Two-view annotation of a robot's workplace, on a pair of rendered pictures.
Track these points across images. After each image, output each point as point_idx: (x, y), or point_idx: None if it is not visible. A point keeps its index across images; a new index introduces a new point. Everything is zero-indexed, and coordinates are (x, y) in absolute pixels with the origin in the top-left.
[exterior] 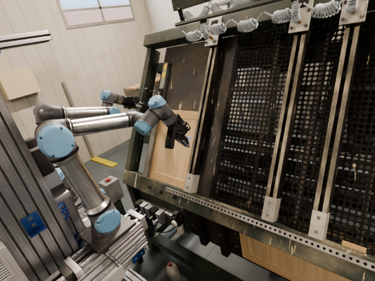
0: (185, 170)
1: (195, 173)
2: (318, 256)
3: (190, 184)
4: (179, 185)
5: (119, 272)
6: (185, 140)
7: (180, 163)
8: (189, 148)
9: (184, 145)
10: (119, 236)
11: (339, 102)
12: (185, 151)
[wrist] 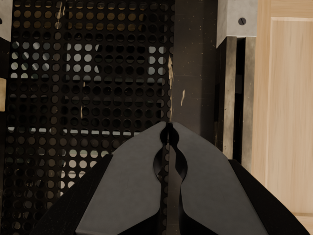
0: (271, 51)
1: (224, 44)
2: None
3: (235, 3)
4: (287, 0)
5: None
6: (66, 218)
7: (297, 70)
8: (269, 120)
9: (176, 133)
10: None
11: None
12: (283, 107)
